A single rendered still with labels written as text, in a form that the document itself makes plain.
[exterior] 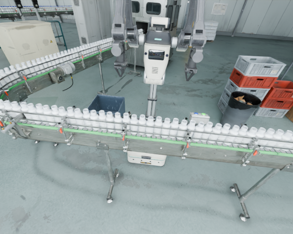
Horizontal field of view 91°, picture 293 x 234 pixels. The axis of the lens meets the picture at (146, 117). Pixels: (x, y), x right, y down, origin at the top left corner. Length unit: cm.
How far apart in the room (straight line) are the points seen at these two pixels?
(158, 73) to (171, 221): 155
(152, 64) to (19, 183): 210
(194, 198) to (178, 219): 31
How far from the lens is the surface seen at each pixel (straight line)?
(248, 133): 123
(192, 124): 104
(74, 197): 206
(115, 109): 176
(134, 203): 191
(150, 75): 146
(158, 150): 119
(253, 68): 305
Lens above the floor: 181
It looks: 40 degrees down
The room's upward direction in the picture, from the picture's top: 4 degrees clockwise
